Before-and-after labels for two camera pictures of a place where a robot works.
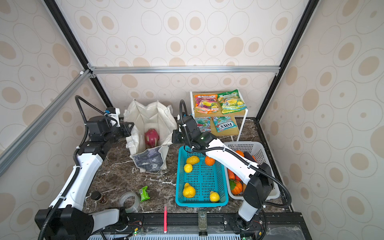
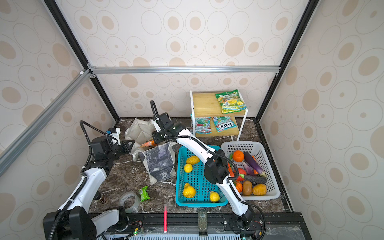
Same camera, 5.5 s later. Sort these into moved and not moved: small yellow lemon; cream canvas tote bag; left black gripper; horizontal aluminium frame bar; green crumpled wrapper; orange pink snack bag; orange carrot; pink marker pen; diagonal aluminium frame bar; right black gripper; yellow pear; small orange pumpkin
Moved: cream canvas tote bag; right black gripper; orange pink snack bag; left black gripper
Not moved: small orange pumpkin; orange carrot; small yellow lemon; pink marker pen; horizontal aluminium frame bar; yellow pear; diagonal aluminium frame bar; green crumpled wrapper
